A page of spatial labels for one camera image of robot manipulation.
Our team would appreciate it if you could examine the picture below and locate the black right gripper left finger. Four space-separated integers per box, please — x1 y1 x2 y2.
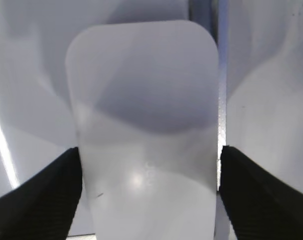
0 147 82 240

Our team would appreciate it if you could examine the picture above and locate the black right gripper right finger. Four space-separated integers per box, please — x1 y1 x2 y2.
219 146 303 240

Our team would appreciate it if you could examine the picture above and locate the white whiteboard eraser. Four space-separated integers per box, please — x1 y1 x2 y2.
65 20 219 240

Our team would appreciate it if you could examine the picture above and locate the whiteboard with grey frame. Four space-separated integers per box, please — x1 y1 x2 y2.
0 0 229 240

